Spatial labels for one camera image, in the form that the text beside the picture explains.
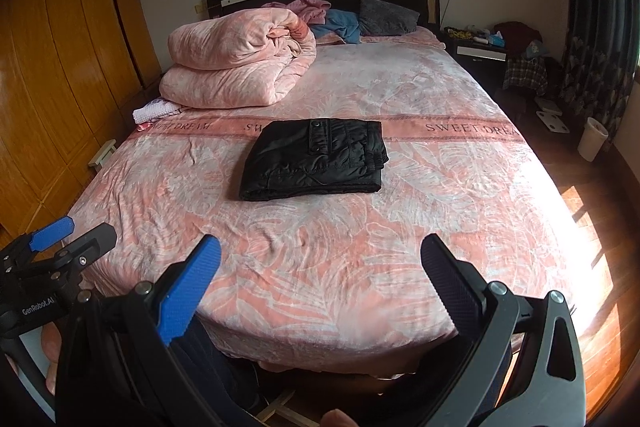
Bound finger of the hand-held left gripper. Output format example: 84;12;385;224
0;216;77;275
45;222;118;278

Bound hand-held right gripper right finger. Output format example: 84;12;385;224
420;233;587;427

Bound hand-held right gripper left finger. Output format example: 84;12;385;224
54;234;251;427

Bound black jacket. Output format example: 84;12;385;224
238;118;390;202

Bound person's dark clothing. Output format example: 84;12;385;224
175;322;261;413

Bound small wooden stool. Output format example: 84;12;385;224
88;139;118;170

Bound pink leaf-print bedspread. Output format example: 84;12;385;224
67;27;608;370

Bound white knitted cloth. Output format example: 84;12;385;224
132;99;182;125

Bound wooden wardrobe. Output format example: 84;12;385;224
0;0;163;233

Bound white waste bin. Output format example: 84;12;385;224
577;117;610;160

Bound plaid cloth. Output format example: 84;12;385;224
502;54;548;92

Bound folded pink quilt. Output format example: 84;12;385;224
159;8;317;109

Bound dark nightstand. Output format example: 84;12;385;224
442;27;511;88

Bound pink pillow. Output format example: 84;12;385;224
360;27;446;45

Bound light blue bag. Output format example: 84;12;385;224
522;39;551;60

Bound dark red clothing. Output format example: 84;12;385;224
494;22;543;52

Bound grey pillow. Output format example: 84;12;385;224
358;0;421;36

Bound blue cloth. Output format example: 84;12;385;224
310;9;362;44

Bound dark patterned curtain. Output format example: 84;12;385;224
557;0;640;128

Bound pink clothes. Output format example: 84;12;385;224
260;0;333;25

